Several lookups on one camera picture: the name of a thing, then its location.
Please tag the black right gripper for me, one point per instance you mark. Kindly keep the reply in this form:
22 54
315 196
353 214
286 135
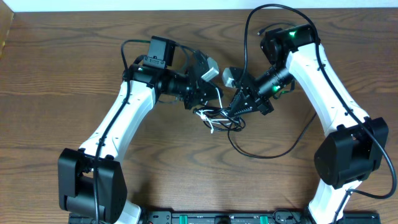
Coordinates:
246 99

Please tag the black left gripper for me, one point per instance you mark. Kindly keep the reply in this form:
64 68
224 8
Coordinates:
196 86

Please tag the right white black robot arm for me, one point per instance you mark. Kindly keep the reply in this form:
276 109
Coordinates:
349 153

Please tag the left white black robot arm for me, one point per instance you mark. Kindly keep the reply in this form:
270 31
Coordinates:
91 184

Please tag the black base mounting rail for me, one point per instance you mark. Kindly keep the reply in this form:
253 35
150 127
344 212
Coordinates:
278 216

